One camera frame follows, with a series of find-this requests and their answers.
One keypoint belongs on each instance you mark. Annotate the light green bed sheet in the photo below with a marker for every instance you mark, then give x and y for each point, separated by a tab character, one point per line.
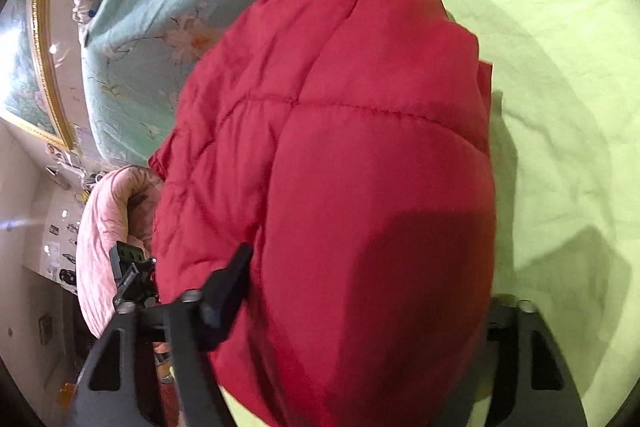
550	107

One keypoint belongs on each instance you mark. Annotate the pink quilt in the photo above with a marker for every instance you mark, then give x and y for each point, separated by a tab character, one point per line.
100	232

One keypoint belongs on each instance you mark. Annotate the red puffer jacket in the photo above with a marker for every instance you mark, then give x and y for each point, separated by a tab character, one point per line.
350	157

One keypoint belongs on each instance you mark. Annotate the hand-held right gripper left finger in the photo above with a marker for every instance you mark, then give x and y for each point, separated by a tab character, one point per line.
227	292

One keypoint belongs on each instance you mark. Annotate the teal floral pillow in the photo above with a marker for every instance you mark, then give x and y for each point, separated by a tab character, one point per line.
150	57

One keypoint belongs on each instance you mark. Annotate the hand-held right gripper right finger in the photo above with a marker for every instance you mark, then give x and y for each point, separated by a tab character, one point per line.
522	322

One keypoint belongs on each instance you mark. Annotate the gold framed picture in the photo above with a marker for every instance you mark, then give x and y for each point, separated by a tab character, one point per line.
25	82

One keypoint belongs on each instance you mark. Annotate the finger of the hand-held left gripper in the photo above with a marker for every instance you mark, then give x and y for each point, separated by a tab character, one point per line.
125	253

